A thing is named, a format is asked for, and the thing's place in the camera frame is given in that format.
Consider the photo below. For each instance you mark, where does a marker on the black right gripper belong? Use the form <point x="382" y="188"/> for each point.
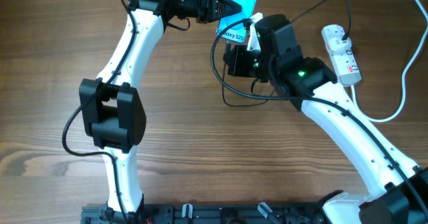
<point x="239" y="61"/>

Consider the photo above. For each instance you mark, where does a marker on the turquoise screen smartphone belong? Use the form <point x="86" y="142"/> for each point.
<point x="237" y="33"/>

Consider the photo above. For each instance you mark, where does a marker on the white power strip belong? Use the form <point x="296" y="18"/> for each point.
<point x="344" y="64"/>

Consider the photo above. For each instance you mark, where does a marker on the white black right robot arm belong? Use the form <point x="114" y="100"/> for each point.
<point x="396" y="184"/>

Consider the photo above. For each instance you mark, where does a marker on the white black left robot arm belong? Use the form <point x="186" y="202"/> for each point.
<point x="112" y="111"/>

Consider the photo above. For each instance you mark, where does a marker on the white USB wall charger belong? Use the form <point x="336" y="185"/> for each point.
<point x="336" y="45"/>

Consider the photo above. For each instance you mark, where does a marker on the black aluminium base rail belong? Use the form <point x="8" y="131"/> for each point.
<point x="205" y="214"/>

